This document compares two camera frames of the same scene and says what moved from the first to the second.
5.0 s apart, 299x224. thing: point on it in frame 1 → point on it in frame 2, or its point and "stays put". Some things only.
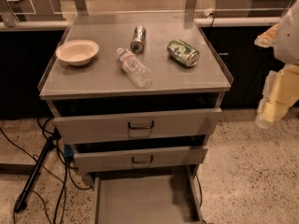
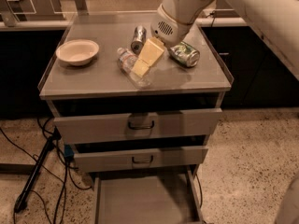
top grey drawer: [99, 128] stays put
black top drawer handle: [141, 128] stays put
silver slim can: [137, 44] stays put
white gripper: [289, 41] → [165, 29]
